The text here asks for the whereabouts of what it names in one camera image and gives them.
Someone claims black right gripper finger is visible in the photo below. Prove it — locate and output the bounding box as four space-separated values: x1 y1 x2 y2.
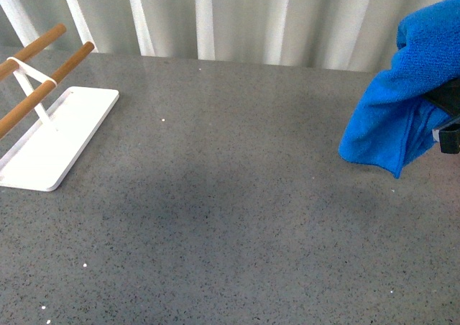
423 79 459 154

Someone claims blue microfiber cloth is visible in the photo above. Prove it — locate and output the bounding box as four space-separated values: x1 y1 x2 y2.
339 0 459 178

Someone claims white towel rack stand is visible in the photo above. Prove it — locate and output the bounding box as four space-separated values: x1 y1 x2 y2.
1 24 119 192

